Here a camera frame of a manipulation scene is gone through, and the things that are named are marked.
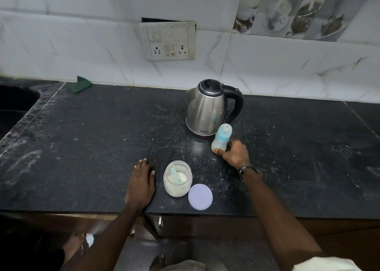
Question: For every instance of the white shirt sleeve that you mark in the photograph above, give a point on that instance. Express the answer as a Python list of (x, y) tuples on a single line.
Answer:
[(326, 265)]

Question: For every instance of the person's left forearm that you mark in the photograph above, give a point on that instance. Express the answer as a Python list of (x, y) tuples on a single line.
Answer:
[(104, 244)]

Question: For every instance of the person's right thumb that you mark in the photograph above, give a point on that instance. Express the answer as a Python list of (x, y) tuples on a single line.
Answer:
[(219, 152)]

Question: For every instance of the white round jar lid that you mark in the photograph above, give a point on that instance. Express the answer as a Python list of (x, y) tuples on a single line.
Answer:
[(200, 197)]

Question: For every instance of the light green plastic scoop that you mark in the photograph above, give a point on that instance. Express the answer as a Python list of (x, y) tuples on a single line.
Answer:
[(175, 174)]

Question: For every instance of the white shorts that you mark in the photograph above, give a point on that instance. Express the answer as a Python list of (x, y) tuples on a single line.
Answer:
[(190, 266)]

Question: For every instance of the person's right hand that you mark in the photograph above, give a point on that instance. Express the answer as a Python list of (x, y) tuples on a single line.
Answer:
[(237, 156)]

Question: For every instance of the person's left hand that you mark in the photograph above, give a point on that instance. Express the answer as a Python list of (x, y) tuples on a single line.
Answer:
[(139, 187)]

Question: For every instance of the white wall switchboard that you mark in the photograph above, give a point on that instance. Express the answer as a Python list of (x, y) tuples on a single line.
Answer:
[(167, 41)]

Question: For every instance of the person's foot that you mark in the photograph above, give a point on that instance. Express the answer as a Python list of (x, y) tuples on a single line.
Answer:
[(72, 245), (157, 263)]

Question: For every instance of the dark kitchen sink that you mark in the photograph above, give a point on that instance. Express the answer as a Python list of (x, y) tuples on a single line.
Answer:
[(14, 107)]

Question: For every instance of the person's left thumb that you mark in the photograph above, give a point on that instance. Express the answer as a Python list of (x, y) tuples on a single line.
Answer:
[(152, 179)]

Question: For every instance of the person's left foot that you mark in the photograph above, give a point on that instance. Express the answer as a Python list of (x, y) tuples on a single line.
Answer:
[(72, 245)]

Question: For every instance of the brown wooden cabinet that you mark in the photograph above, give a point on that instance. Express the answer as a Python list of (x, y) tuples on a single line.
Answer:
[(207, 227)]

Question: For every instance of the green scrub cloth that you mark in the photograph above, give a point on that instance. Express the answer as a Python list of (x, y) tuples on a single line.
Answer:
[(78, 84)]

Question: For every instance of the steel electric kettle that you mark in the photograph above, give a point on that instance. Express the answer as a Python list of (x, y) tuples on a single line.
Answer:
[(206, 107)]

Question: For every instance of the glass jar of white powder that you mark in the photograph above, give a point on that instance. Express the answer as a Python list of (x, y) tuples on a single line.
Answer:
[(177, 184)]

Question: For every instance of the person's right forearm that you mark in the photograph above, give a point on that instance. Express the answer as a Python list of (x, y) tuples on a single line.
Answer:
[(279, 220)]

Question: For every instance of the black wristwatch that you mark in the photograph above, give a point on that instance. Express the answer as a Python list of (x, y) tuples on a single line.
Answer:
[(245, 169)]

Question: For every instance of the blue baby feeding bottle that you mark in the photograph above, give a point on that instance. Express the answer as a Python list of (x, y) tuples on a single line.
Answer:
[(222, 137)]

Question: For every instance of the person's right foot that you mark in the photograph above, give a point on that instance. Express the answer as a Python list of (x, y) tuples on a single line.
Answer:
[(157, 263)]

